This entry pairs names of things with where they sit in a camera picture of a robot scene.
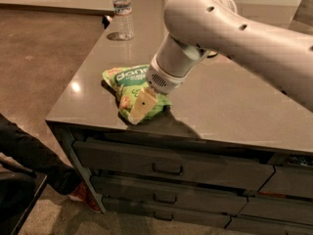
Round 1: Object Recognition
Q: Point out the green rice chip bag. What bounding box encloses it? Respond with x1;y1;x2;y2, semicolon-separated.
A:
102;65;171;124

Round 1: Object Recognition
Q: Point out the yellow sponge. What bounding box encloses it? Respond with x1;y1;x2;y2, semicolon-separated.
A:
207;51;218;58

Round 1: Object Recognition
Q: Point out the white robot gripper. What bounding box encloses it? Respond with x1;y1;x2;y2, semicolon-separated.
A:
129;34;209;121

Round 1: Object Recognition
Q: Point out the grey drawer cabinet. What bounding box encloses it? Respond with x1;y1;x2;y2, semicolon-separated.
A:
48;121;313;235

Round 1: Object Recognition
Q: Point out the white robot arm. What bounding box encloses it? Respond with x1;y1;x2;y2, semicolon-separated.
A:
129;0;313;124

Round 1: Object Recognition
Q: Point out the clear plastic water bottle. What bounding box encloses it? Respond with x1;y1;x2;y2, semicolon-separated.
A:
112;0;134;40

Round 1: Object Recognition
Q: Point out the red sneaker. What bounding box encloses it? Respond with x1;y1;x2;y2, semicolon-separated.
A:
68;182;100;212

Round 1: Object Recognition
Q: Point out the person's black trouser leg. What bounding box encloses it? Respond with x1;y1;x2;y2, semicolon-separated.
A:
0;115;82;195

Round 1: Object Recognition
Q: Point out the black chair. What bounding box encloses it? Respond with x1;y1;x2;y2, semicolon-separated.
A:
0;155;47;235

